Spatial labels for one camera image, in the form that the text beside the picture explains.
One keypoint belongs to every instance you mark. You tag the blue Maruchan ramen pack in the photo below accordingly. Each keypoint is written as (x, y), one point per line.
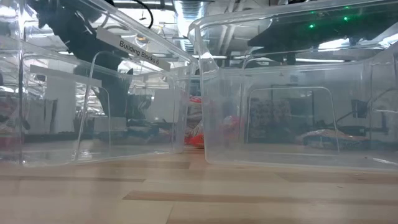
(329, 141)

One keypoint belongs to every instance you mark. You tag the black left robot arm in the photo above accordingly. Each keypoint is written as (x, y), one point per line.
(68, 28)

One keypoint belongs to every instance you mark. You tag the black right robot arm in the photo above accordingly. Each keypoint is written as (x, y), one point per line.
(311, 37)

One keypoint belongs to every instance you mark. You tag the white Building Blocks label strip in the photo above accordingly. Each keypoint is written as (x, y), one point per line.
(133, 49)

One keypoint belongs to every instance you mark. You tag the blank white label strip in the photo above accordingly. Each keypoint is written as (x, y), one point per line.
(62, 76)

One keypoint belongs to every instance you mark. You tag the clear bin with text label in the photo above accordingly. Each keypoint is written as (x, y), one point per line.
(46, 146)

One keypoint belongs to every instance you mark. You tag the clear plastic bin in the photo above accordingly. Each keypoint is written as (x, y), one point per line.
(280, 155)

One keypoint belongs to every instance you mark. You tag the black stand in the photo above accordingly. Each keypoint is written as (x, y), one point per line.
(359, 109)

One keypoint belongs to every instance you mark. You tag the silver ventilation duct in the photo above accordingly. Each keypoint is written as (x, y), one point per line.
(188, 18)

